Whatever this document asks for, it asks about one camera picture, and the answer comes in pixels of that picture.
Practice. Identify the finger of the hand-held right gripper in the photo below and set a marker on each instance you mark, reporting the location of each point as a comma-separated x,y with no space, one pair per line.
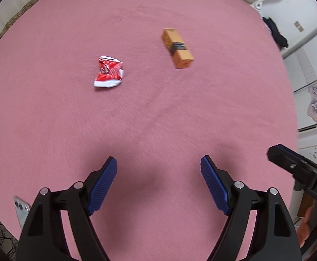
288,160

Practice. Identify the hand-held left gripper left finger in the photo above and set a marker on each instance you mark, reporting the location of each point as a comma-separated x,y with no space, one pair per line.
104,185

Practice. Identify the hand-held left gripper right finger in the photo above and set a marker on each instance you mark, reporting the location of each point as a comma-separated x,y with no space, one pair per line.
214,185

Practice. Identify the person's right hand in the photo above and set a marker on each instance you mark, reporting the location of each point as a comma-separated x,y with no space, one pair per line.
305,228

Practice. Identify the pink bed sheet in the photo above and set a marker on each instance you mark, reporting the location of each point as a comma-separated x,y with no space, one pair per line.
147,114

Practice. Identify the silver smartphone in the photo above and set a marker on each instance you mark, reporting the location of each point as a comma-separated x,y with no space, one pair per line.
21,210

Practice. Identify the white wardrobe with floral panels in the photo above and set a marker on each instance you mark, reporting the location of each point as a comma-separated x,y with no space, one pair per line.
307,59

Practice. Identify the red white crumpled wrapper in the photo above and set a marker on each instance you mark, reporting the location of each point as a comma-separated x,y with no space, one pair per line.
109,72

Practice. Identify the black hanging cloth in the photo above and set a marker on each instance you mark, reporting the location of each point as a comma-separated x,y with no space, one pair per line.
276,34

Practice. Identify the orange cardboard box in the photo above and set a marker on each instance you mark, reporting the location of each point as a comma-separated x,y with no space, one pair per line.
178,47

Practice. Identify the wall switch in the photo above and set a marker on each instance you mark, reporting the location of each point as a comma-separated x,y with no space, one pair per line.
299,26

